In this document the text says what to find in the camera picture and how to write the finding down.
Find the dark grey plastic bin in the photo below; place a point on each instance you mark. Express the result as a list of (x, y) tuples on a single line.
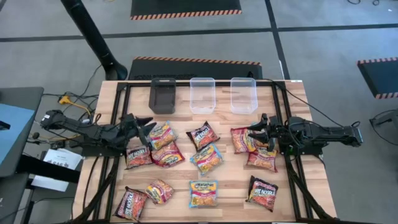
[(162, 96)]

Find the blue desk pad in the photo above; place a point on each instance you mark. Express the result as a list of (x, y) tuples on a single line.
[(15, 130)]

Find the red Maruchan ramen packet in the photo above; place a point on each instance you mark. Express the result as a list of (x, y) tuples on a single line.
[(262, 160), (159, 191), (241, 141), (169, 155)]

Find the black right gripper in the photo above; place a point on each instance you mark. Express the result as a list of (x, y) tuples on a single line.
[(275, 130)]

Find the small black desk device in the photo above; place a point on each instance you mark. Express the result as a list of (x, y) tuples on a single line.
[(4, 125)]

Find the white printed paper sheet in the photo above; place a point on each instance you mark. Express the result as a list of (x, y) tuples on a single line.
[(62, 158)]

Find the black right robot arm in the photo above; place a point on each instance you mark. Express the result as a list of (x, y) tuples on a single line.
[(326, 133)]

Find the black round pole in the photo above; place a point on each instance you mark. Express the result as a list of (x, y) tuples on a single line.
[(93, 37)]

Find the grey desk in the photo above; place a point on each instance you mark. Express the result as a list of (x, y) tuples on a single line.
[(31, 96)]

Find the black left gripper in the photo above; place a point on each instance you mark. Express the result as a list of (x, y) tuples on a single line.
[(129, 130)]

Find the yellow power plug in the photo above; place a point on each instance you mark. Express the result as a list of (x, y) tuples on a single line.
[(65, 99)]

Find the blue Maruchan ramen packet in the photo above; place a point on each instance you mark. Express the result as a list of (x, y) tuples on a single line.
[(262, 145), (203, 194), (163, 137), (207, 159)]

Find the clear plastic bin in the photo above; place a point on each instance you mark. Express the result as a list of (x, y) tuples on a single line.
[(202, 96), (243, 96)]

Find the black Fire Noodle packet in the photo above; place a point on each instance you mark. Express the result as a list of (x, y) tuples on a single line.
[(131, 203), (139, 157), (202, 136), (262, 193)]

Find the black chair base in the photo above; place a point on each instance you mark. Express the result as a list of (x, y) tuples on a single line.
[(388, 119)]

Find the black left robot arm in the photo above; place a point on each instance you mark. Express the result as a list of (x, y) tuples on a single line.
[(93, 132)]

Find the black striped-edge floor mat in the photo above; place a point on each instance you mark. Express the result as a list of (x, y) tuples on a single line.
[(186, 7), (382, 77), (192, 70)]

